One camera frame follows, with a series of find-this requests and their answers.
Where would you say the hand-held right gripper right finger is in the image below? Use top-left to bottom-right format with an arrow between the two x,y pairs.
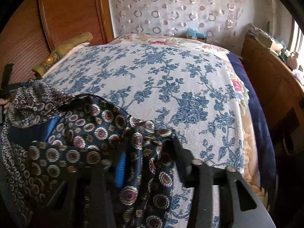
171,136 -> 277,228

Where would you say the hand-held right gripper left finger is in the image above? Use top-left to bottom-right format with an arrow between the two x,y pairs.
46,152 -> 129,228

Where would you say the navy patterned shirt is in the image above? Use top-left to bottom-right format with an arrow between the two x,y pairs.
0,79 -> 181,228

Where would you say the woven straw pillow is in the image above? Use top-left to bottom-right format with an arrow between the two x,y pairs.
32,32 -> 94,78

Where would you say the pale pink pillow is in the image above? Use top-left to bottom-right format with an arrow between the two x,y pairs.
41,42 -> 91,76

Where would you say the blue floral bed sheet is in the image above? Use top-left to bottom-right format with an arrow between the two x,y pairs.
41,42 -> 245,228

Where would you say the navy blue blanket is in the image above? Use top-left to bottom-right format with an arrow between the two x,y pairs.
227,54 -> 277,196

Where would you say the wooden wardrobe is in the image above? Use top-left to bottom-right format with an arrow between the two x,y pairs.
0,0 -> 115,86

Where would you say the pink floral blanket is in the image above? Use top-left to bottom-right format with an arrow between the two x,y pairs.
113,33 -> 264,195

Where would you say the wooden side cabinet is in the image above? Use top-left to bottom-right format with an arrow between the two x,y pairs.
241,34 -> 304,148

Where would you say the blue tissue box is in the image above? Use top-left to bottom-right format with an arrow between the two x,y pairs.
186,27 -> 207,41

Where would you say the cardboard box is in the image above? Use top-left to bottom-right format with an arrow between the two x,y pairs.
257,32 -> 273,46

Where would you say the pink bottle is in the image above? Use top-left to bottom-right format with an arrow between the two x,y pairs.
288,52 -> 300,68

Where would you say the circle-patterned sheer curtain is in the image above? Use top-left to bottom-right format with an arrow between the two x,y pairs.
107,0 -> 247,40

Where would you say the window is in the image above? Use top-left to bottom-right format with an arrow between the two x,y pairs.
290,17 -> 304,60

